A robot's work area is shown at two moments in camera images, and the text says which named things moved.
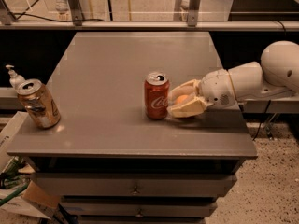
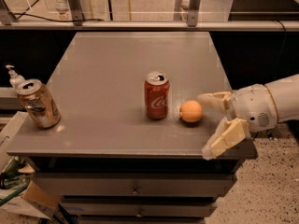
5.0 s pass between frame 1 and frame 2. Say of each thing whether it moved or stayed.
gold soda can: stayed
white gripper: moved
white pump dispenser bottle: stayed
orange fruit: moved
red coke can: stayed
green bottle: stayed
